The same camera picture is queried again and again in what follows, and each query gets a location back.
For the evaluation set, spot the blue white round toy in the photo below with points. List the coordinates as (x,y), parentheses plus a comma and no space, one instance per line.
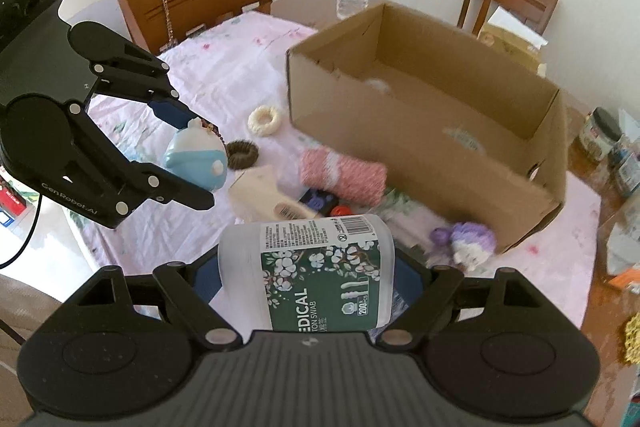
(197,155)

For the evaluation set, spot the small jar black lid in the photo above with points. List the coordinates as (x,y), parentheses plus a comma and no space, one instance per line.
(599,133)

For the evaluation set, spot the papers package on chair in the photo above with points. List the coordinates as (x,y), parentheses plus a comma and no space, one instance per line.
(504,33)

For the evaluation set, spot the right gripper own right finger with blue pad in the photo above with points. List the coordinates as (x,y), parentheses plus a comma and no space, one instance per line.
(428,294)

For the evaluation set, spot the cotton swab plastic box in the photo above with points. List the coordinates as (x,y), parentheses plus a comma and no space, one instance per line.
(307,276)

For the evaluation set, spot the beige small carton box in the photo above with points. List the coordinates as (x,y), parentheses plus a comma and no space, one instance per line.
(254,197)

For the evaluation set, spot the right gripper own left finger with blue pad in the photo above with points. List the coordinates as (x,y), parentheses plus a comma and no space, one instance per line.
(188,291)

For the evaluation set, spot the black toy red buttons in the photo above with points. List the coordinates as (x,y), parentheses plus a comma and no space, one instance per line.
(325,203)

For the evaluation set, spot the cream hair scrunchie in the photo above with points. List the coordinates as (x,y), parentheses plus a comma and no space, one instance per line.
(264,121)

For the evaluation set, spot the yellow crochet coaster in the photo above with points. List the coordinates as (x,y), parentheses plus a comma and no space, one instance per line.
(632,340)

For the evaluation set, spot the pink white knitted roll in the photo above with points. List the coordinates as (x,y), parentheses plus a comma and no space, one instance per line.
(359,181)

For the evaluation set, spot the brown cardboard box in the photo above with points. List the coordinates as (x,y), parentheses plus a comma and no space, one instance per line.
(459,127)

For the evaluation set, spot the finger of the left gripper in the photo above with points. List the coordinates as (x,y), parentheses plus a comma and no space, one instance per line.
(150,181)
(124,70)

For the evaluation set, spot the purple white crochet doll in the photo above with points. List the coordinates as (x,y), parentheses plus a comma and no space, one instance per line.
(470,244)

